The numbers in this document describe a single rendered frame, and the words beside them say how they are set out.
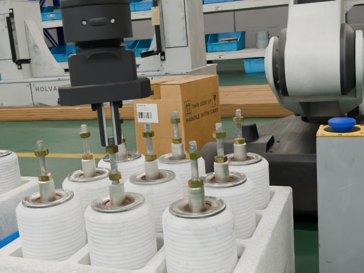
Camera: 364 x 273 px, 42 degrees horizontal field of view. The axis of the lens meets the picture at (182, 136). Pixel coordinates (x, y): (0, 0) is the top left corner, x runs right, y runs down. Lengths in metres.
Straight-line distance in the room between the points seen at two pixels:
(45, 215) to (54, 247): 0.05
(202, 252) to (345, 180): 0.26
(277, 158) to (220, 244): 0.53
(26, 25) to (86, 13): 2.96
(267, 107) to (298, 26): 1.65
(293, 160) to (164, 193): 0.44
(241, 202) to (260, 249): 0.08
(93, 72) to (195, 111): 1.27
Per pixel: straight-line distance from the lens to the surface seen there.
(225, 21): 9.31
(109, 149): 0.65
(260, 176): 0.82
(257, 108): 2.64
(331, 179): 0.75
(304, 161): 1.10
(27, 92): 3.40
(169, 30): 2.89
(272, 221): 0.76
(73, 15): 0.61
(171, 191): 0.75
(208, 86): 1.95
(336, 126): 0.74
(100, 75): 0.62
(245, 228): 0.73
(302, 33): 0.99
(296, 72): 0.97
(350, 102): 1.09
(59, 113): 3.18
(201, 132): 1.91
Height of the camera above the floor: 0.47
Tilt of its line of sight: 12 degrees down
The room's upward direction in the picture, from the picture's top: 5 degrees counter-clockwise
